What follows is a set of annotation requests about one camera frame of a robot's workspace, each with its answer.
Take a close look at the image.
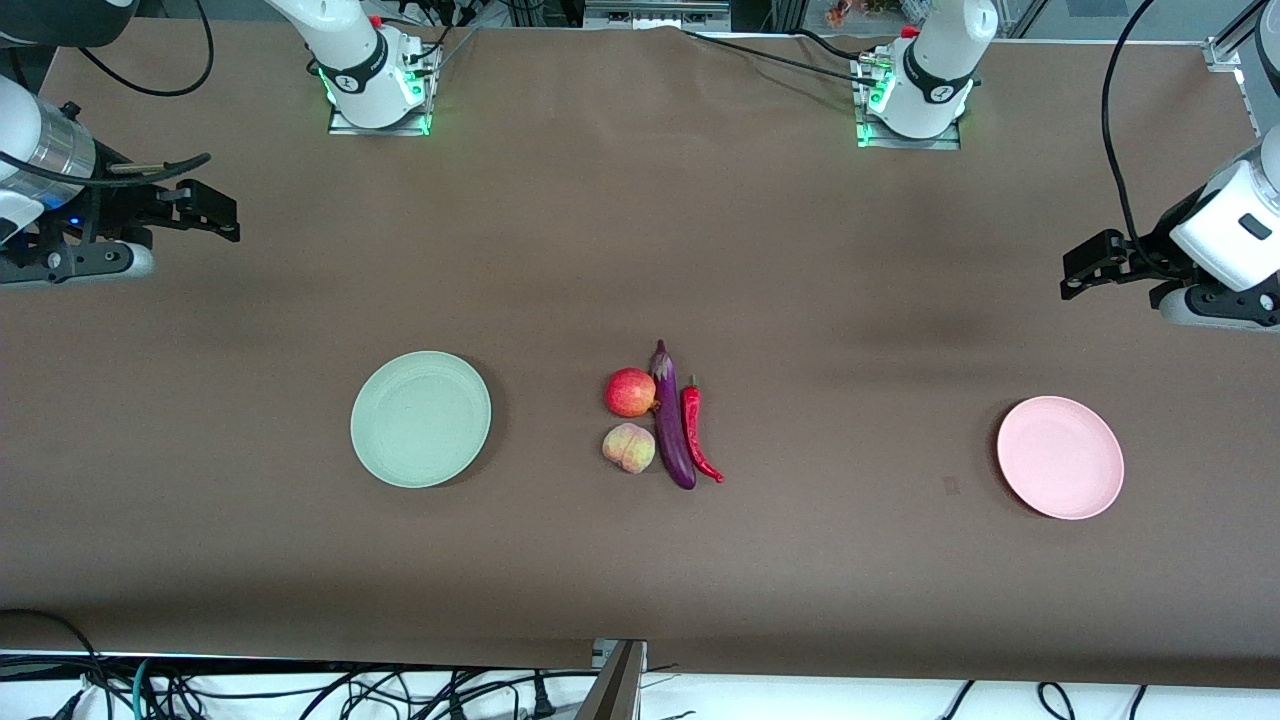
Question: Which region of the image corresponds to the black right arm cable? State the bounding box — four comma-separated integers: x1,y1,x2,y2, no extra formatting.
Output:
0,0,216,189

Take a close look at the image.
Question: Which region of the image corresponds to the red chili pepper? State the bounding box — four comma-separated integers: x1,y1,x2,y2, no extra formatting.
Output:
680,376,725,484

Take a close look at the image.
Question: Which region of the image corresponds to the aluminium profile post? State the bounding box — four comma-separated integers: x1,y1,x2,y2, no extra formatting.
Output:
575,640,647,720

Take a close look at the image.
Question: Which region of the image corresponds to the pink plate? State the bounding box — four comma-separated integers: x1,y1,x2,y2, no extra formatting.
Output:
997,396,1125,521

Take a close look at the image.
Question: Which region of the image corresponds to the grey device box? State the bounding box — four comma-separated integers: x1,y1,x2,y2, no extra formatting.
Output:
583,0,733,31

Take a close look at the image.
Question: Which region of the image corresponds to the red apple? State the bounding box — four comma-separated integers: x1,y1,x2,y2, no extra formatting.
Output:
604,368,661,418

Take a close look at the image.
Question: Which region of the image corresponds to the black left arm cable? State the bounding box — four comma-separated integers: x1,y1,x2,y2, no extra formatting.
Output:
1102,0,1161,271

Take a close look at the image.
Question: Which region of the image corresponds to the yellow pink peach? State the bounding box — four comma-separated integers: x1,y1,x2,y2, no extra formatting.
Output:
602,423,657,475

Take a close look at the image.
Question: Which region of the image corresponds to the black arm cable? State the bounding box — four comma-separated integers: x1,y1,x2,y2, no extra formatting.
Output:
1102,0,1161,271
0,0,216,189

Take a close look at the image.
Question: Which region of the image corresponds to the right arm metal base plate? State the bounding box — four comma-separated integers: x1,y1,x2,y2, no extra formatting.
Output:
328,50,433,136

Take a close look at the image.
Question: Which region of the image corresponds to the aluminium table frame rail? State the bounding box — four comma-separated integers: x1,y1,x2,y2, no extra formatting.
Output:
1205,0,1280,141

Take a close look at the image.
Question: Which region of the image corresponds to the colourful toy pile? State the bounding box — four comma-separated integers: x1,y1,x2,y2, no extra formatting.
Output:
825,0,906,29

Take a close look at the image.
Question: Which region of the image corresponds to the black cable across table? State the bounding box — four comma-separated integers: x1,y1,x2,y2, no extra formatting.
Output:
685,28,881,87

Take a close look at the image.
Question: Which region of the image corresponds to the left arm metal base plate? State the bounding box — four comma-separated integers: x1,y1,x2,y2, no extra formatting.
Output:
855,55,963,151

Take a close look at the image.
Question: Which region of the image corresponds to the long purple eggplant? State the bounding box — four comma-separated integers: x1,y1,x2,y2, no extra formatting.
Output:
650,340,697,491

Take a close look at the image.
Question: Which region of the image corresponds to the pale green plate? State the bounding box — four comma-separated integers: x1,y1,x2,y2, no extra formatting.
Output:
350,350,493,489

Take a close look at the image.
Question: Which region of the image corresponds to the black looped cable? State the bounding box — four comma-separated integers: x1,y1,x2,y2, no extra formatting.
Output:
0,608,106,720

